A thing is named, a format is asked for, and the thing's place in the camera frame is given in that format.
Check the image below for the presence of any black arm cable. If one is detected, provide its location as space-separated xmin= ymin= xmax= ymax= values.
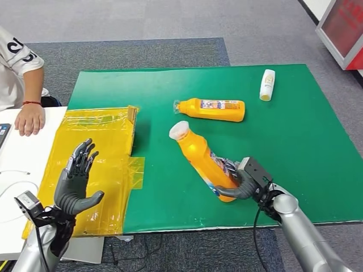
xmin=35 ymin=225 xmax=50 ymax=272
xmin=253 ymin=191 xmax=281 ymax=272

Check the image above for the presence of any orange bottle with clear cap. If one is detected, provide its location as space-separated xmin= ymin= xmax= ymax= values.
xmin=174 ymin=97 xmax=246 ymax=123

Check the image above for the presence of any orange bottle with white cap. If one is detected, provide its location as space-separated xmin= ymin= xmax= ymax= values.
xmin=168 ymin=120 xmax=241 ymax=203

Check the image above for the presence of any white table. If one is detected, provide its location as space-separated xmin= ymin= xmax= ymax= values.
xmin=0 ymin=107 xmax=105 ymax=264

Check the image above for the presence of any small white bottle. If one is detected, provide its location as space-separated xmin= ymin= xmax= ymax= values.
xmin=259 ymin=69 xmax=276 ymax=102

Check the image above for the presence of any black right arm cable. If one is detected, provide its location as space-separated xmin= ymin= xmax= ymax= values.
xmin=253 ymin=191 xmax=281 ymax=272

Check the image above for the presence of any dark grey carpet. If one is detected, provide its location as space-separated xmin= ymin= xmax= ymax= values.
xmin=26 ymin=36 xmax=285 ymax=272

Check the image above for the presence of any yellow plastic-wrapped box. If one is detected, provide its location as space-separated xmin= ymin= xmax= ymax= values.
xmin=22 ymin=105 xmax=146 ymax=240

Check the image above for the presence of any red and white cabinet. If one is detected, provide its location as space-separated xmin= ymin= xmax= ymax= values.
xmin=315 ymin=0 xmax=363 ymax=71

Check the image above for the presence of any green mat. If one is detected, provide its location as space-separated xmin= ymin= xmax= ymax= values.
xmin=67 ymin=63 xmax=363 ymax=234

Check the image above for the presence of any person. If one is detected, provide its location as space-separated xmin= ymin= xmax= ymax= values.
xmin=0 ymin=25 xmax=62 ymax=112

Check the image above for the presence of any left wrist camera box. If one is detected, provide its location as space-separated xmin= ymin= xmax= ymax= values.
xmin=14 ymin=190 xmax=46 ymax=228

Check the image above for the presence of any dark tablet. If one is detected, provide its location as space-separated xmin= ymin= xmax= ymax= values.
xmin=0 ymin=123 xmax=12 ymax=149

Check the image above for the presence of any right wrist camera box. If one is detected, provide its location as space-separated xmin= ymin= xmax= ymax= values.
xmin=238 ymin=156 xmax=273 ymax=203

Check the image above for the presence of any white cable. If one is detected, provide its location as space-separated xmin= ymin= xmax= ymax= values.
xmin=0 ymin=169 xmax=39 ymax=222

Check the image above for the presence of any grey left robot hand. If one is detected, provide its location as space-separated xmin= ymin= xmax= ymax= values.
xmin=53 ymin=138 xmax=106 ymax=218

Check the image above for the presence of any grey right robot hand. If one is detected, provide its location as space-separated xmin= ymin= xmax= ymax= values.
xmin=215 ymin=156 xmax=258 ymax=201

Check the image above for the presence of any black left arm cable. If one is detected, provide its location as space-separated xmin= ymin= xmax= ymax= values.
xmin=35 ymin=225 xmax=50 ymax=272

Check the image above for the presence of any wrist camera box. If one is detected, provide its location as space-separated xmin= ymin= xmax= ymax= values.
xmin=238 ymin=156 xmax=273 ymax=203
xmin=14 ymin=190 xmax=46 ymax=228

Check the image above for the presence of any person's hand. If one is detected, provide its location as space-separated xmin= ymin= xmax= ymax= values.
xmin=14 ymin=104 xmax=46 ymax=137

